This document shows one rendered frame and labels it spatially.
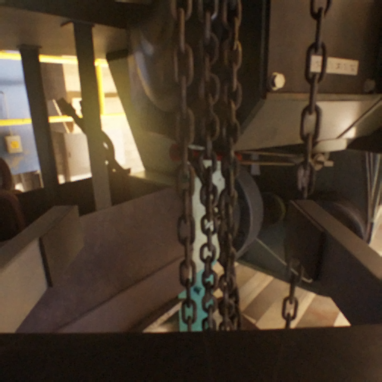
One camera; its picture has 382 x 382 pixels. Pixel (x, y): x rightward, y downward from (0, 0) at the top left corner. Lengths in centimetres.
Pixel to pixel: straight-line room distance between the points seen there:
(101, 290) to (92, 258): 11
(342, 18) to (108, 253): 71
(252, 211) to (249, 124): 91
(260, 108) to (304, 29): 9
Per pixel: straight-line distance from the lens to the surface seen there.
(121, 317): 98
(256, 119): 34
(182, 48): 23
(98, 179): 73
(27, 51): 104
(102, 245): 78
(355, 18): 44
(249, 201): 122
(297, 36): 35
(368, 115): 54
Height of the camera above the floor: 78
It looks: 18 degrees up
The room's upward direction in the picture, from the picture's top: 179 degrees clockwise
